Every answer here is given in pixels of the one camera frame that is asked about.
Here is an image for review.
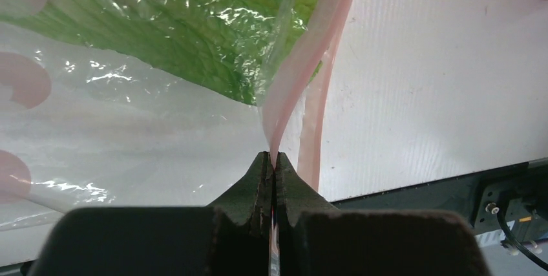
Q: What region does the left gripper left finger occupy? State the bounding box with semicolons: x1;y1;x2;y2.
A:
208;151;273;275

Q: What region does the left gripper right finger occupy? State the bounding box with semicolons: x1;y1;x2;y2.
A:
273;153;337;275

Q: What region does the green napa cabbage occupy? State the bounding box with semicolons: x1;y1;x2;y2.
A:
1;0;318;105

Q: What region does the clear pink-dotted zip bag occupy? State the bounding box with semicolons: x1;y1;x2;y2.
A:
1;0;353;231

